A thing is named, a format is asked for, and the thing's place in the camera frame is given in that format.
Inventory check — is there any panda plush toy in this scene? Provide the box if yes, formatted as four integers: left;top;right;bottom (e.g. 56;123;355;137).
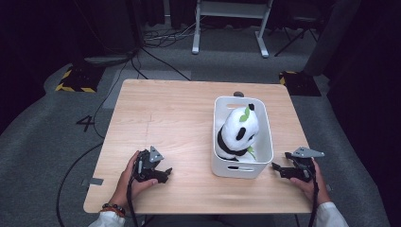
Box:
216;103;260;163

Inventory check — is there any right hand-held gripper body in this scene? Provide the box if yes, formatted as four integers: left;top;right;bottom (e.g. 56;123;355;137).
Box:
291;147;325;183

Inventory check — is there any thick black floor cable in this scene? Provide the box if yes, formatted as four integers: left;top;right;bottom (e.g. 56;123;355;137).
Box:
56;142;105;227

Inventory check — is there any beaded bracelet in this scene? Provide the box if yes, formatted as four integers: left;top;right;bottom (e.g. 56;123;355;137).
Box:
100;202;127;218

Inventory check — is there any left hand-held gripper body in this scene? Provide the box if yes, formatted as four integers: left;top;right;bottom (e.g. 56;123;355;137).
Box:
133;146;165;183

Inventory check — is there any black yellow striped base plate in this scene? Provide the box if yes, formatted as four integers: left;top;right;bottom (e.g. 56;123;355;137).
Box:
55;64;107;94
278;70;322;97

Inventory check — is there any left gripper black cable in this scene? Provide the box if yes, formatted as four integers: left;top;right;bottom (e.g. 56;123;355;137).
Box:
126;176;140;227

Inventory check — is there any black tripod stand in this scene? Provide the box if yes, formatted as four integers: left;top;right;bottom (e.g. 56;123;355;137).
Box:
273;15;320;58

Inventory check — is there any bundle of floor cables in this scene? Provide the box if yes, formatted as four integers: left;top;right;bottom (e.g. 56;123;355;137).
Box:
143;20;198;49

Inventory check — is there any person's left hand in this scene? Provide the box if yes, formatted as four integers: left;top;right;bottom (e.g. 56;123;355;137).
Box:
108;150;159;209

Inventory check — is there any white plastic storage bin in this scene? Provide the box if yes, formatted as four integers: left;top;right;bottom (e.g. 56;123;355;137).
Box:
211;96;274;180

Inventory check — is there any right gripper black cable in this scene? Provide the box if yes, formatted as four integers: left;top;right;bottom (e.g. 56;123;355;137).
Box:
307;160;320;227

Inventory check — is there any person's right hand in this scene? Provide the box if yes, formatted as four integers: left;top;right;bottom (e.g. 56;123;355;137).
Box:
289;159;332;206

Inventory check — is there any grey round stand base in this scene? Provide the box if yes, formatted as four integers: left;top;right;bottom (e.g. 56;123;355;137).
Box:
83;54;133;66

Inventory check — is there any thin black floor cable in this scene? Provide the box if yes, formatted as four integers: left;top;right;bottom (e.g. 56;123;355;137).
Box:
93;56;141;140

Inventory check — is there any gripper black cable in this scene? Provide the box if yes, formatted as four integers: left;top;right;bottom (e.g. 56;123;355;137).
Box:
126;176;140;227
307;160;320;227

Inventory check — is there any grey curtain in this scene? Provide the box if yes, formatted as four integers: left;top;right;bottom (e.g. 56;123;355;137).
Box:
302;0;362;77

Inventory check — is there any white metal desk frame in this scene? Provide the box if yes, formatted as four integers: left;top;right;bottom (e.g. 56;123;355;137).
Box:
191;0;274;59

